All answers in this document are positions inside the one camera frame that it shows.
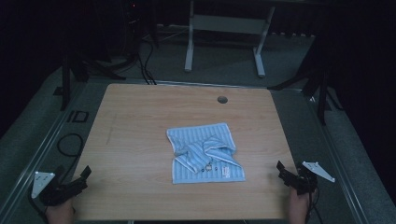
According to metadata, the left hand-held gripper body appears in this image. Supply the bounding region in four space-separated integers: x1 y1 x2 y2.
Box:
30 170 89 207

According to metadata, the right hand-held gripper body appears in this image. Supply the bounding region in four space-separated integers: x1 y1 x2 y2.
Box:
291 161 336 196

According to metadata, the blue white striped towel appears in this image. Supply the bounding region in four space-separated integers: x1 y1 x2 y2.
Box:
165 122 247 185

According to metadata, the person's left hand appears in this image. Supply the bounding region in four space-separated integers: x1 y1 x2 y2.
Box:
45 199 77 224

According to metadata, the person's right hand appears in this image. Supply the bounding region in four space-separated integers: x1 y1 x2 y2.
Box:
287 186 319 224

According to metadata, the black tripod stand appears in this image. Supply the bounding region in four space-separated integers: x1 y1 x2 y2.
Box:
51 43 128 112
266 36 345 127

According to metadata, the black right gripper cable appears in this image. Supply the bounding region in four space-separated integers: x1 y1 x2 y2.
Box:
304 191 325 224

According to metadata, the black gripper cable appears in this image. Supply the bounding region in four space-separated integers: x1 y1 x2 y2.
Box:
27 191 50 224
304 191 325 224

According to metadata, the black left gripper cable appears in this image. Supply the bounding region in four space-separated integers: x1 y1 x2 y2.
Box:
27 191 50 224

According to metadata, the black looped floor cable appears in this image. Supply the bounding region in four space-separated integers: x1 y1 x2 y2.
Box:
56 133 85 185

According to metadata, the black cable bundle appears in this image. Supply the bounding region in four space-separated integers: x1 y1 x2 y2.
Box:
135 36 158 86

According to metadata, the white metal desk frame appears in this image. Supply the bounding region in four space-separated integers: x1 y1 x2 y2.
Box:
183 0 277 78

